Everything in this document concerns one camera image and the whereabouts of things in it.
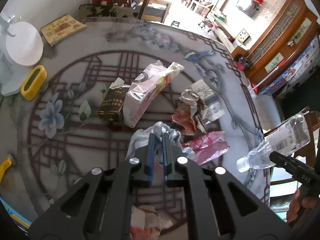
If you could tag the yellow rectangular holder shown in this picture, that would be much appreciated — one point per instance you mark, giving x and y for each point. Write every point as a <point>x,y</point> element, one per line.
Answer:
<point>31,86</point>

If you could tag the pink foil snack bag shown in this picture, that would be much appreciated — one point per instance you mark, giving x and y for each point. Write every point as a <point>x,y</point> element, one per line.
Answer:
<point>208,147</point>

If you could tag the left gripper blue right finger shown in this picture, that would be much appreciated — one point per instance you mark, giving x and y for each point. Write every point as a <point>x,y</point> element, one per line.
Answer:
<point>165,161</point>

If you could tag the patterned tablecloth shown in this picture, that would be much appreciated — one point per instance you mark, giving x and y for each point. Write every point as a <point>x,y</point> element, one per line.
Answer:
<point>59,136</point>

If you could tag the colourful printed cardboard box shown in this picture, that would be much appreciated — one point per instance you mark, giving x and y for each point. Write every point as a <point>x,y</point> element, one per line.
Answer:
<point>292,72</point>

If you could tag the pink white snack package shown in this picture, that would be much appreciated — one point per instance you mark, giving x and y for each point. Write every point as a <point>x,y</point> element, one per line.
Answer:
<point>145,87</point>

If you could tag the clear plastic water bottle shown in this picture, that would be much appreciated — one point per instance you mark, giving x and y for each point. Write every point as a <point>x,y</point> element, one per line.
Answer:
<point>257,159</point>

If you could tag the right hand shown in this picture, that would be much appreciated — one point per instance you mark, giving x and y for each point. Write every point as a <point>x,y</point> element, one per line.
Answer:
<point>296,204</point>

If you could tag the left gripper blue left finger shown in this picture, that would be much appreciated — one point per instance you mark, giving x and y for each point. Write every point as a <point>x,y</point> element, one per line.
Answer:
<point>151,155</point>

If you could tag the red brown paper wad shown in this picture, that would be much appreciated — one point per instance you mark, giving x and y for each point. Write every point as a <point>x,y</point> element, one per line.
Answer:
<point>188,117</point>

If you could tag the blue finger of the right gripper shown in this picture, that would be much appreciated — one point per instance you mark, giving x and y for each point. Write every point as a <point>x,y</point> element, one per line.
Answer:
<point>287,163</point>

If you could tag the crumpled grey white wrapper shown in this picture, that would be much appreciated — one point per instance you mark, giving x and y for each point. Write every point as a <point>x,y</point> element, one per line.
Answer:
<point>203,102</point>

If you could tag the blue yellow box edge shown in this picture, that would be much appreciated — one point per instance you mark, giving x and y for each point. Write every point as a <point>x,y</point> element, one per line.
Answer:
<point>18,219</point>

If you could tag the wooden cabinet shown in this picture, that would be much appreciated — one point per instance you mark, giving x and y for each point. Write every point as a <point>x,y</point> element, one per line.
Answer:
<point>284,39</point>

